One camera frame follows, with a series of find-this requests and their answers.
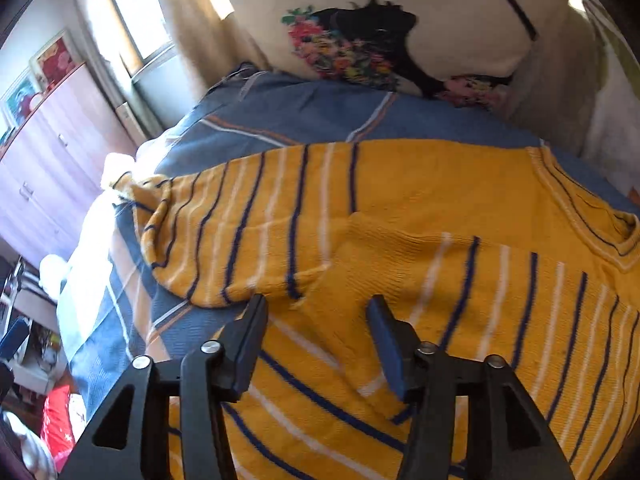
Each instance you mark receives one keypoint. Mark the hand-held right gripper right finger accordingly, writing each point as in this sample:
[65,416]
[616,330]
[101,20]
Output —
[390,350]

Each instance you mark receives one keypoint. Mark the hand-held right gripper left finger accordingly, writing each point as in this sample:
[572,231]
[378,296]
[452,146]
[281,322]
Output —
[247,350]

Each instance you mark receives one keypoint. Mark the yellow striped knit sweater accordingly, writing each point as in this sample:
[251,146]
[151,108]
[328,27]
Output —
[425,200]

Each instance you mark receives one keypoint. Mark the red cloth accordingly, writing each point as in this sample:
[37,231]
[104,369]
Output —
[57,420]

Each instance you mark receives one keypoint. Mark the cluttered white table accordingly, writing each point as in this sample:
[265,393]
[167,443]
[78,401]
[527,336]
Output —
[37,355]

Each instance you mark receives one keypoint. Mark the blue plaid bedsheet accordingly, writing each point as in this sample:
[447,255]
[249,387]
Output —
[310,110]

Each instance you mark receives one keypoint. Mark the pink wooden wardrobe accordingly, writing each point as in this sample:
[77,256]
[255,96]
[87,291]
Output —
[50,160]

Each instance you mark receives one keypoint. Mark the beige curtain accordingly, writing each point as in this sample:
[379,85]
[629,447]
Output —
[200,25]

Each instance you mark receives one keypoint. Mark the cushion with silhouette print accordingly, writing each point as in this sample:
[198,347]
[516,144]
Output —
[450,25]

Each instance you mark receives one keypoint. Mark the blue framed picture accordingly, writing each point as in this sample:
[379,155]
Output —
[20,102]

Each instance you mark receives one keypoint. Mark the red floral framed picture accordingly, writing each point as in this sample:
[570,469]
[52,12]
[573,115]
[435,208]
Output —
[57,60]

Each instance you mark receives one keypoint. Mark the leaf print pillow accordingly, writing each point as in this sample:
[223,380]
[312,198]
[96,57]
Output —
[615,85]

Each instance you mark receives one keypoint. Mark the window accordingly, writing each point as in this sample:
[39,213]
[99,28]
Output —
[135,20]

